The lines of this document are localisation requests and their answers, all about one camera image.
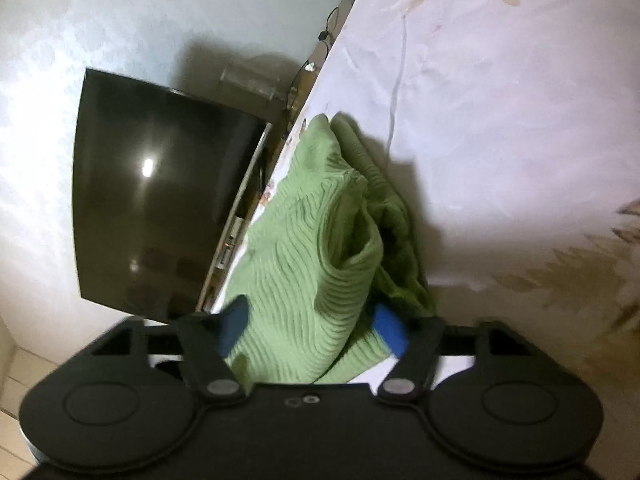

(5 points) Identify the green ribbed knit top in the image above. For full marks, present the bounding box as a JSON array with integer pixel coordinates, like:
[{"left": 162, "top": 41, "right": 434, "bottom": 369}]
[{"left": 224, "top": 112, "right": 436, "bottom": 385}]

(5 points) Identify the clear cylindrical container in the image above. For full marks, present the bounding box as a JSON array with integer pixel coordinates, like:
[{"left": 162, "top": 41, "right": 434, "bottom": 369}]
[{"left": 220, "top": 57, "right": 281, "bottom": 104}]

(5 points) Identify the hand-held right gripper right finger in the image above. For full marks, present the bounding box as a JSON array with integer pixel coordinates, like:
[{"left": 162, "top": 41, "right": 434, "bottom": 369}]
[{"left": 372, "top": 304, "right": 541, "bottom": 403}]

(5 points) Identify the black cable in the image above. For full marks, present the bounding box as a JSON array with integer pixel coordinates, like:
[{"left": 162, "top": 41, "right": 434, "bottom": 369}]
[{"left": 287, "top": 5, "right": 342, "bottom": 111}]

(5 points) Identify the black flat screen television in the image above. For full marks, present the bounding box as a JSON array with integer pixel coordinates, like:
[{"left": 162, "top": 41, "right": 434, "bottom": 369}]
[{"left": 72, "top": 67, "right": 273, "bottom": 323}]

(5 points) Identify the wooden television cabinet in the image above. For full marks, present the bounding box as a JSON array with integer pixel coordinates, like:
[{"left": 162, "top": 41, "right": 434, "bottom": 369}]
[{"left": 197, "top": 0, "right": 357, "bottom": 311}]

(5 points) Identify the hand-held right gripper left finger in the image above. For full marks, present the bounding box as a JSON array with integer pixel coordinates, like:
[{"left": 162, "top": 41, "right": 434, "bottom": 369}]
[{"left": 90, "top": 294, "right": 249, "bottom": 403}]

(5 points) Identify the pink floral bed sheet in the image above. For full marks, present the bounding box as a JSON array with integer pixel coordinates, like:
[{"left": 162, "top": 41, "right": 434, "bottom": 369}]
[{"left": 200, "top": 0, "right": 640, "bottom": 391}]

